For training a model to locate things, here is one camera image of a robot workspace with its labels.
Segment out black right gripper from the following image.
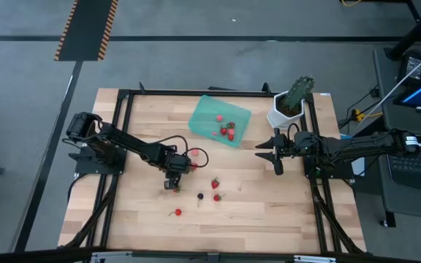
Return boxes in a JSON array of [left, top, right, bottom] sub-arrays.
[[254, 127, 308, 176]]

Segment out teal translucent plastic container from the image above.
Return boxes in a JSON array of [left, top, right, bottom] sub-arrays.
[[187, 94, 252, 149]]

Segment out white hexagonal planter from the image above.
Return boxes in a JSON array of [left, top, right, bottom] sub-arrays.
[[266, 91, 306, 131]]

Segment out green cactus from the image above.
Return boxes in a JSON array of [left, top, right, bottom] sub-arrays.
[[282, 75, 316, 113]]

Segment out silver aluminium profile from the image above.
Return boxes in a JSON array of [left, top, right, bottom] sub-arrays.
[[89, 251, 134, 263], [293, 254, 338, 263]]

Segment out grey desk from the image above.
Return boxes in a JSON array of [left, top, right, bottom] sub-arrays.
[[373, 45, 421, 222]]

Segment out white rod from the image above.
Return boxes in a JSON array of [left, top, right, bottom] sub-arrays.
[[356, 45, 421, 127]]

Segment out black hazard-striped floor mat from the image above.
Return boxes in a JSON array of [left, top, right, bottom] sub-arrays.
[[53, 0, 119, 62]]

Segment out black power adapter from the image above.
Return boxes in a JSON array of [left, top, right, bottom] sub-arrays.
[[398, 50, 421, 84]]

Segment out black stand leg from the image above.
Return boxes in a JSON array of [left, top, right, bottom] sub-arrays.
[[384, 0, 421, 62]]

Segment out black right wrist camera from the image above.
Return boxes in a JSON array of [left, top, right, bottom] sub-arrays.
[[282, 137, 298, 155]]

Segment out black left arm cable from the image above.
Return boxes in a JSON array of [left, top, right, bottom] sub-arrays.
[[153, 134, 210, 169]]

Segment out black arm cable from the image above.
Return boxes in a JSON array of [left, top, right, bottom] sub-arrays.
[[286, 122, 301, 137], [153, 134, 210, 169]]

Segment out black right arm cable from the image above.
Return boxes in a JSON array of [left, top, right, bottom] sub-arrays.
[[286, 122, 301, 137]]

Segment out black aluminium table frame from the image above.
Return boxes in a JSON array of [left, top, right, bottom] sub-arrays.
[[58, 82, 367, 256]]

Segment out black camera mount crossbar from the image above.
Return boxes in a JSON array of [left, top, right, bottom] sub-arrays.
[[0, 247, 421, 263]]

